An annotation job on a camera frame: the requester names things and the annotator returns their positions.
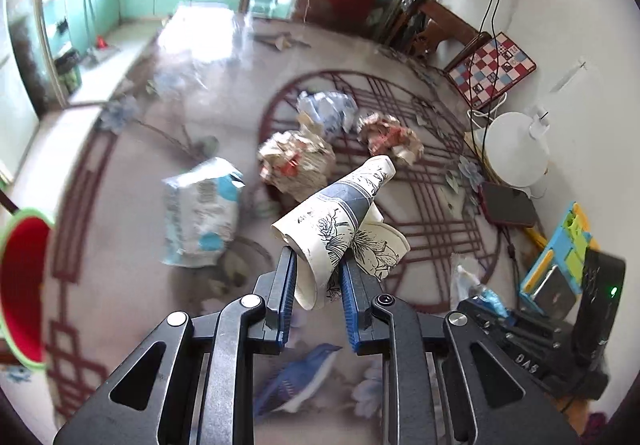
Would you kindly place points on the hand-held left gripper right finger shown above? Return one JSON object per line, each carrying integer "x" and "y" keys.
{"x": 350, "y": 312}

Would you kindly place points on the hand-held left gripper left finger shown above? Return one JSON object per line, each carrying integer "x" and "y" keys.
{"x": 283, "y": 297}

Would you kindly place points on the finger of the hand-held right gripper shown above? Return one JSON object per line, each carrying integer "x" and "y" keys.
{"x": 542, "y": 330}
{"x": 520, "y": 357}

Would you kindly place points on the floral printed paper cup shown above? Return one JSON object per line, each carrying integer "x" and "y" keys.
{"x": 382, "y": 245}
{"x": 320, "y": 245}

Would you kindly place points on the clear plastic wrapper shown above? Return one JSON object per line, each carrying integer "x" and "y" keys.
{"x": 472, "y": 277}

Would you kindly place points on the dark banded paper cup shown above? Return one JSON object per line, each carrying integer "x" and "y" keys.
{"x": 360, "y": 185}

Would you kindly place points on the red bin with green rim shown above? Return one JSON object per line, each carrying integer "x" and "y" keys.
{"x": 22, "y": 285}

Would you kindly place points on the blue and yellow plastic box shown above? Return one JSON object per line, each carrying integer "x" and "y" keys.
{"x": 560, "y": 250}

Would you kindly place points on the white and blue plastic packet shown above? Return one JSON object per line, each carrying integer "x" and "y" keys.
{"x": 202, "y": 215}

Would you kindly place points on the dark red phone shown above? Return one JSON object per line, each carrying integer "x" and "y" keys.
{"x": 507, "y": 205}

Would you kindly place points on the crumpled beige paper ball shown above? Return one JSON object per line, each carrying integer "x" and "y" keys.
{"x": 295, "y": 160}

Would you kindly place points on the crumpled red printed paper ball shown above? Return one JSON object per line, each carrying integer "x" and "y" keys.
{"x": 390, "y": 135}

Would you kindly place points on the crumpled white paper ball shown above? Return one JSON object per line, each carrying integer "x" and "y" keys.
{"x": 327, "y": 111}

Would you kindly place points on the red checkered seat cushion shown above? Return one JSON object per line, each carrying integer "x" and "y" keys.
{"x": 492, "y": 70}

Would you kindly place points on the white dustpan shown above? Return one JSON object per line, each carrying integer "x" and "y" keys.
{"x": 107, "y": 52}

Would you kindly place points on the brown wooden chair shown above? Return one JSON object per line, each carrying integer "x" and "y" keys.
{"x": 445, "y": 22}

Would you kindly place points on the black kitchen waste bin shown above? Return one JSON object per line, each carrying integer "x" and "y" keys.
{"x": 67, "y": 72}

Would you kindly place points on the red mop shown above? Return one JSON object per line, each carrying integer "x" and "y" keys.
{"x": 89, "y": 10}

